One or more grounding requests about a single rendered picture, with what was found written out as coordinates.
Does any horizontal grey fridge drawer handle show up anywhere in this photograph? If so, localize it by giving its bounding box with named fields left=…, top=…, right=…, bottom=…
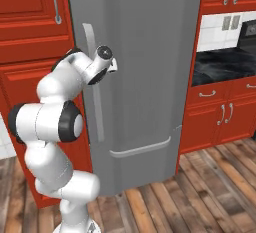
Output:
left=108, top=135, right=173, bottom=160

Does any long vertical grey fridge handle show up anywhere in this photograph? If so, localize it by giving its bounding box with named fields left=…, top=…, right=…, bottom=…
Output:
left=81, top=22, right=106, bottom=143

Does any tall red cupboard door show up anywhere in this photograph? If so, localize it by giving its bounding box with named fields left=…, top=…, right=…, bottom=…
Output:
left=0, top=0, right=75, bottom=65

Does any long silver cupboard handle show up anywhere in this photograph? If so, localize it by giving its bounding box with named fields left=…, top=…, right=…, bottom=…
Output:
left=47, top=0, right=63, bottom=25

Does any red base cupboard door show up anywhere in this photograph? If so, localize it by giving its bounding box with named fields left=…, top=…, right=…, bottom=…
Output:
left=179, top=101, right=230, bottom=155
left=217, top=96, right=256, bottom=145

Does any grey wall socket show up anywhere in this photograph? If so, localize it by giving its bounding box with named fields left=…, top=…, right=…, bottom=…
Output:
left=221, top=14, right=242, bottom=32

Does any black countertop appliance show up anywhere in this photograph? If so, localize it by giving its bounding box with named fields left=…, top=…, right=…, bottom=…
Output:
left=237, top=19, right=256, bottom=54

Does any red drawer front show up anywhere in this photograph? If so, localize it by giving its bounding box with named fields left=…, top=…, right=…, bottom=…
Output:
left=185, top=82, right=232, bottom=108
left=229, top=76, right=256, bottom=101

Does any grey fridge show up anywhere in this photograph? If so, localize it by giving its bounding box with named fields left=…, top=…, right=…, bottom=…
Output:
left=65, top=0, right=205, bottom=198

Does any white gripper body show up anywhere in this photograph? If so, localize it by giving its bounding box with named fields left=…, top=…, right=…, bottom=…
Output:
left=107, top=57, right=119, bottom=74

